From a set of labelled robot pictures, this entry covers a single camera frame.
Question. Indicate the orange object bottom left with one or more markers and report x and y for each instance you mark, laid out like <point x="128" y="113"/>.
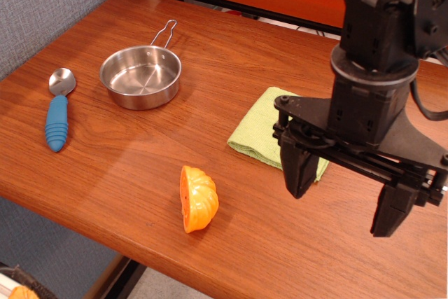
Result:
<point x="22" y="292"/>

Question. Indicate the spoon with blue handle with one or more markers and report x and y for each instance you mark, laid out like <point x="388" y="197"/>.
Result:
<point x="61" y="83"/>

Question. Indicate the orange plastic half fruit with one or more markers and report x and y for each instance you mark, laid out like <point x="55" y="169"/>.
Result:
<point x="199" y="199"/>

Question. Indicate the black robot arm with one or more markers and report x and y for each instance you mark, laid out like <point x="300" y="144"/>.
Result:
<point x="383" y="34"/>

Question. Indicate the green cloth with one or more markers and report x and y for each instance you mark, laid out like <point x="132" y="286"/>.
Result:
<point x="254" y="134"/>

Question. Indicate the small steel pan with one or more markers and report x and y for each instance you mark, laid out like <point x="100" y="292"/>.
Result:
<point x="143" y="77"/>

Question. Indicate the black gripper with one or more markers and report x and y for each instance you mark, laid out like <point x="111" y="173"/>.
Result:
<point x="363" y="127"/>

